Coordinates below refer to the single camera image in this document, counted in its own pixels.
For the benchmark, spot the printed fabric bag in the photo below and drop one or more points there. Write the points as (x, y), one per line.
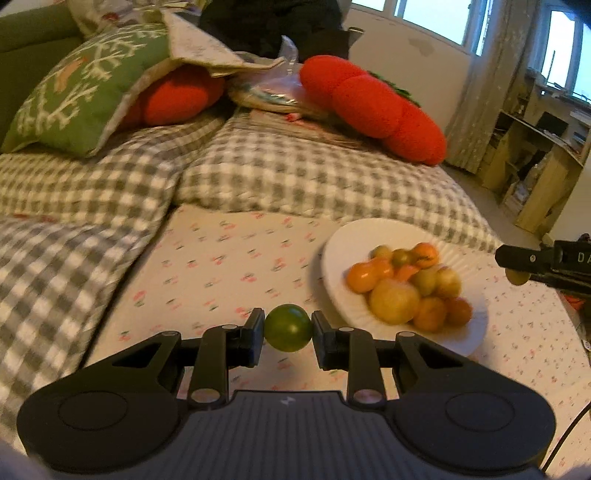
(120, 18)

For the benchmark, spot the cherry print cloth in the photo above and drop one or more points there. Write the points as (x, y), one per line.
(231, 267)

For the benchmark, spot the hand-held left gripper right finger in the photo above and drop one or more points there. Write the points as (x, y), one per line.
(323, 339)

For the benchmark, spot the green sofa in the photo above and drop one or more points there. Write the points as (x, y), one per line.
(27, 50)

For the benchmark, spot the white plate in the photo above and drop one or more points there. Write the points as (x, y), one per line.
(341, 258)

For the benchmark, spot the green tomato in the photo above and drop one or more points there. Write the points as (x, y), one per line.
(287, 327)

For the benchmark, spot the beige floral cloth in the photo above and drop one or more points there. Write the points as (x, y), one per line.
(203, 46)

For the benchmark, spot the green patterned cushion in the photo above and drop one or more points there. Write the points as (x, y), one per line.
(83, 92)

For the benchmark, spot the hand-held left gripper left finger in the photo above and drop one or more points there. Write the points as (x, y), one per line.
(253, 337)

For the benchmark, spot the green-orange tomato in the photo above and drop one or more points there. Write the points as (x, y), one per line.
(401, 257)

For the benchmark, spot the patterned curtain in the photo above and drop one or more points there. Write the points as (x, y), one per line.
(494, 83)

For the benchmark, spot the pale yellow apple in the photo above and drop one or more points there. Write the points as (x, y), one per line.
(449, 281)

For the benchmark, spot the orange tomato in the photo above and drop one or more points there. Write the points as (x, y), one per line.
(367, 275)

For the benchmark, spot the large orange tangerine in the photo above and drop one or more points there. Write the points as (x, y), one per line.
(458, 311)

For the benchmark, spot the wooden shelf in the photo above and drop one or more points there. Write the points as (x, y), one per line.
(540, 170)

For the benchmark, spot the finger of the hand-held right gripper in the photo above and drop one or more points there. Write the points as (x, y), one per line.
(568, 281)
(521, 257)

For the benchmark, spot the clear plastic bag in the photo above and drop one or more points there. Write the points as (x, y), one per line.
(272, 87)

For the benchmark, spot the small red cushion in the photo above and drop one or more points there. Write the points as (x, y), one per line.
(175, 97)

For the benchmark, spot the red bag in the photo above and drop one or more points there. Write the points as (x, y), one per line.
(579, 304)

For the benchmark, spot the black jacket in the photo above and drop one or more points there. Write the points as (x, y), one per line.
(277, 23)

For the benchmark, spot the grey checked seat pad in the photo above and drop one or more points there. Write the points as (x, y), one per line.
(92, 184)
(60, 286)
(300, 180)

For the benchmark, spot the red tomato-shaped cushion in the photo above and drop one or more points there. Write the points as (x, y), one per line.
(369, 106)

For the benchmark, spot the window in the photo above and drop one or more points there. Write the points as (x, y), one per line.
(425, 18)
(568, 46)

